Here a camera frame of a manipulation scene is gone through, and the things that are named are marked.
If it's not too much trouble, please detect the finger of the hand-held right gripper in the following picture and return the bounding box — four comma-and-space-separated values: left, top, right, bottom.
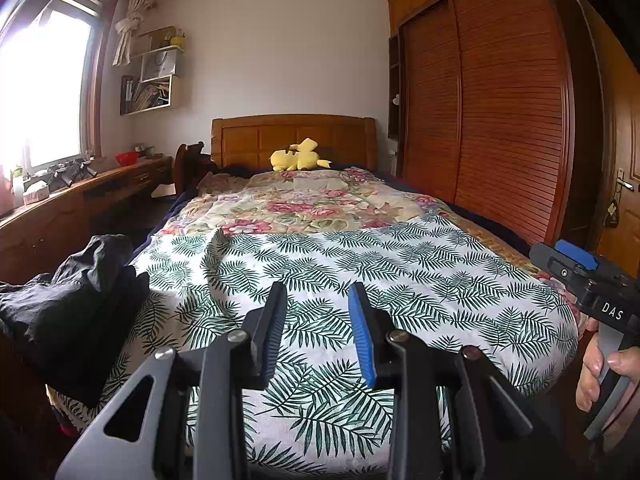
554, 239, 601, 271
529, 243, 594, 284

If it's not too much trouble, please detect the leaf-print bed sheet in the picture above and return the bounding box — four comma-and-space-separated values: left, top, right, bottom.
50, 212, 580, 480

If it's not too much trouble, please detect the wooden door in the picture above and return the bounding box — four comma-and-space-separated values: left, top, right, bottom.
597, 20, 640, 281

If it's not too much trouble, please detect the wall shelf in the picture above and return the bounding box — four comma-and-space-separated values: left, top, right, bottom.
120, 25, 187, 116

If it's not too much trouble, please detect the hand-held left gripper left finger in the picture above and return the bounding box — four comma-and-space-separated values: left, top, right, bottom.
54, 281, 290, 480

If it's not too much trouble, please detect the wooden desk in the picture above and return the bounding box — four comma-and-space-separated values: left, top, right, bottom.
0, 155, 173, 286

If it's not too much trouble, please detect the black gadget pile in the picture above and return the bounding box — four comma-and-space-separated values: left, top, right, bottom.
22, 157, 97, 192

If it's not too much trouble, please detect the person's right hand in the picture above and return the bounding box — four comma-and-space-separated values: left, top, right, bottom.
575, 317, 640, 433

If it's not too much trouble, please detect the yellow plush toy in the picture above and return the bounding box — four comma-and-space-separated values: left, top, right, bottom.
270, 137, 332, 172

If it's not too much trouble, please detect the window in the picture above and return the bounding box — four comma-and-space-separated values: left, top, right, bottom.
0, 0, 108, 211

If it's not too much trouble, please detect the wooden louvred wardrobe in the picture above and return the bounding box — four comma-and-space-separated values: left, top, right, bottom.
387, 0, 601, 251

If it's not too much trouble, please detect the white paper bag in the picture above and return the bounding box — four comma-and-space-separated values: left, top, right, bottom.
140, 51, 177, 83

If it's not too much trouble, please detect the wooden chair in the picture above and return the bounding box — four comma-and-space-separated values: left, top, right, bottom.
172, 141, 214, 197

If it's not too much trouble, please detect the wooden bed headboard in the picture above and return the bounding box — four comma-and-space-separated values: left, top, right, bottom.
211, 114, 378, 172

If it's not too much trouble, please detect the tied beige curtain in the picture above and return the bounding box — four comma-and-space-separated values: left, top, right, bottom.
111, 0, 153, 67

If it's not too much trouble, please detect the white tissue box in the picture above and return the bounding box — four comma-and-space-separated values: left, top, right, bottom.
22, 183, 51, 206

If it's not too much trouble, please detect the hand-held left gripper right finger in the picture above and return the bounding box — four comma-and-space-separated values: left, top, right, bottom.
347, 281, 535, 480

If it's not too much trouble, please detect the black jacket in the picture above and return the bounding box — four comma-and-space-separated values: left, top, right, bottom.
0, 234, 151, 408

